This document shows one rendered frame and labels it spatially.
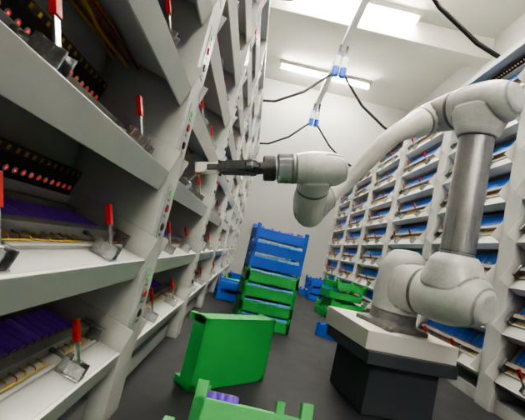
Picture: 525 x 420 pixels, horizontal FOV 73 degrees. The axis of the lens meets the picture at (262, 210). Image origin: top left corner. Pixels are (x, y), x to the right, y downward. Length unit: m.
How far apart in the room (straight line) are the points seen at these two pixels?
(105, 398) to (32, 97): 0.64
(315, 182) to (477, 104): 0.55
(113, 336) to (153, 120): 0.46
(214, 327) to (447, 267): 0.70
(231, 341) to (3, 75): 0.93
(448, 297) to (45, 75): 1.07
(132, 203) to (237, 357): 0.60
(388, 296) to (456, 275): 0.25
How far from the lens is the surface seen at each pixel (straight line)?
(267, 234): 1.96
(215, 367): 1.13
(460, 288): 1.16
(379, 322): 1.32
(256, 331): 1.20
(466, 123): 1.28
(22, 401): 0.61
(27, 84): 0.38
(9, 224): 0.50
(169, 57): 0.70
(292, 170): 1.02
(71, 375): 0.69
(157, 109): 0.84
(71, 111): 0.43
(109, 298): 0.82
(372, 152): 1.24
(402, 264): 1.31
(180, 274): 1.49
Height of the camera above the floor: 0.42
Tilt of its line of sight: 6 degrees up
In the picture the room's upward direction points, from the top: 13 degrees clockwise
